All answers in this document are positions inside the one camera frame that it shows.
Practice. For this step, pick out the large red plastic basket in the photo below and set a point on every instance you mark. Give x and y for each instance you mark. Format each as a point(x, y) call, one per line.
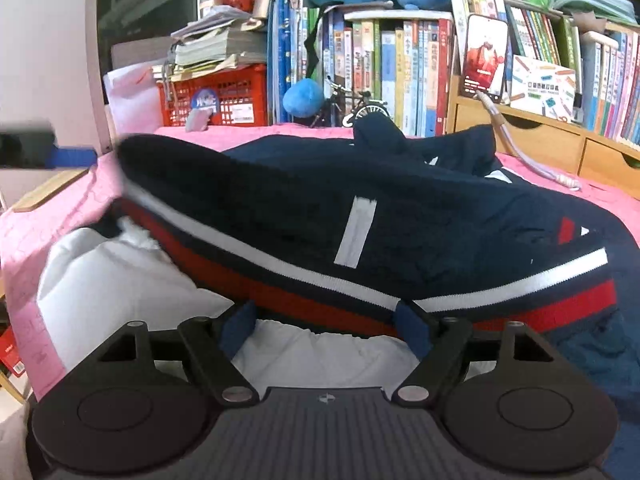
point(235, 90)

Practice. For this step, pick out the wooden drawer organiser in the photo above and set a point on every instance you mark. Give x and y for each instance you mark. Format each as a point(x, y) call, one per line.
point(540, 140)

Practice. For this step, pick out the small bicycle model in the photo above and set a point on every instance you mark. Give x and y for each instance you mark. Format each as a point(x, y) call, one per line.
point(370, 110)

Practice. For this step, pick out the stack of papers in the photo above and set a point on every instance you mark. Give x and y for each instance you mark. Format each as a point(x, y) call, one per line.
point(220, 45)

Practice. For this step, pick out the navy and white jacket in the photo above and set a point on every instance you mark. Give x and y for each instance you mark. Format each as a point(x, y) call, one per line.
point(280, 210)

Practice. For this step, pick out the white colourful card box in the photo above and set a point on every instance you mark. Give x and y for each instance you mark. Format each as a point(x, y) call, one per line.
point(542, 87)

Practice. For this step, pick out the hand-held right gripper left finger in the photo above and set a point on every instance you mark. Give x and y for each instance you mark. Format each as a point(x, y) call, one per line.
point(237, 328)

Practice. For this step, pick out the white paper board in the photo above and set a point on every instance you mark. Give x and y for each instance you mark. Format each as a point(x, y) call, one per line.
point(130, 100)

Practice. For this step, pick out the row of colourful books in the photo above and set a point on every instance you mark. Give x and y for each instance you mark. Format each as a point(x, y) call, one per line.
point(610, 90)
point(390, 70)

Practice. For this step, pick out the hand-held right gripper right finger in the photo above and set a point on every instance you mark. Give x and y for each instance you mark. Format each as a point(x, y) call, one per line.
point(412, 328)

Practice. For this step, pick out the smartphone with lit screen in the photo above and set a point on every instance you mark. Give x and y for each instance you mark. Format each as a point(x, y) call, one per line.
point(482, 55)

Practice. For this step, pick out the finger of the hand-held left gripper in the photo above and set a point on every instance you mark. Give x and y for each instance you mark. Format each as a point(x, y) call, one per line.
point(70, 156)

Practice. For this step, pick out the blue plush ball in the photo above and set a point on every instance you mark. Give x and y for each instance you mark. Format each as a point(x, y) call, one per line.
point(302, 97)

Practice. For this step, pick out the red cardboard box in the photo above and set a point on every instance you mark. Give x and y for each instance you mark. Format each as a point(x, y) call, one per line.
point(10, 350)

